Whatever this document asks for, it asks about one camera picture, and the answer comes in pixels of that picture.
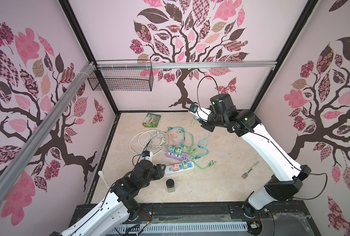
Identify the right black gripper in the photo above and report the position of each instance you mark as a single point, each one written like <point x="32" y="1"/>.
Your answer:
<point x="205" y="126"/>

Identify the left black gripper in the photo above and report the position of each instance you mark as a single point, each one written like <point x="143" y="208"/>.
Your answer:
<point x="159" y="173"/>

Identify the pink charger plug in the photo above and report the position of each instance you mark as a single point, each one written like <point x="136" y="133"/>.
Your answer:
<point x="175" y="167"/>

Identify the light green charger plug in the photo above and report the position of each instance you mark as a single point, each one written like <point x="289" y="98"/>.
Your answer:
<point x="184" y="164"/>
<point x="178" y="151"/>

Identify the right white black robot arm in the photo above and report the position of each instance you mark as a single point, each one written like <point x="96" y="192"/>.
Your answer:
<point x="288" y="175"/>

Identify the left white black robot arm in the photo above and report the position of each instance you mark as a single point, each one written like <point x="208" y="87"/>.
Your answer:
<point x="119" y="204"/>

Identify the white blue power strip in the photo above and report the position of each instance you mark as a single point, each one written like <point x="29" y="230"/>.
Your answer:
<point x="169" y="171"/>

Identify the black lid glass jar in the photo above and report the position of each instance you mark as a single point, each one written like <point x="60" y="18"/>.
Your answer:
<point x="170" y="185"/>

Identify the purple power strip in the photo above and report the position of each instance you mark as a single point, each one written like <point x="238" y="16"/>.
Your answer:
<point x="181" y="157"/>

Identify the green snack packet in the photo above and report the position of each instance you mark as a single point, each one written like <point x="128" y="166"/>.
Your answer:
<point x="151" y="120"/>

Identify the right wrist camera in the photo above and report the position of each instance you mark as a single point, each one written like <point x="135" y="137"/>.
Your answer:
<point x="202" y="113"/>

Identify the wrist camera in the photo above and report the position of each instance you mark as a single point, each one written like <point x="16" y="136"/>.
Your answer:
<point x="147" y="155"/>
<point x="202" y="113"/>

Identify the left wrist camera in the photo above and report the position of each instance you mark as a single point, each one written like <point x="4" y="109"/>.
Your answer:
<point x="147" y="155"/>

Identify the white slotted cable duct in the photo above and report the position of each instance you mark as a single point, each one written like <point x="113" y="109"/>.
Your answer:
<point x="157" y="228"/>

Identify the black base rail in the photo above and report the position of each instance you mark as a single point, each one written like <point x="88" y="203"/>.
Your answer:
<point x="234" y="210"/>

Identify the black wire basket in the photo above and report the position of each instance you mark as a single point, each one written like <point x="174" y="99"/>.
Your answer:
<point x="122" y="75"/>

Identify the rear aluminium rail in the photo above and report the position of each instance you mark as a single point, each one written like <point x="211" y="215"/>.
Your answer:
<point x="193" y="65"/>

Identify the aluminium rail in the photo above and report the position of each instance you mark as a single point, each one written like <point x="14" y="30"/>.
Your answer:
<point x="193" y="65"/>
<point x="9" y="177"/>

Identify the left aluminium rail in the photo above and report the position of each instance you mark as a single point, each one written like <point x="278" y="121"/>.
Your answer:
<point x="9" y="177"/>

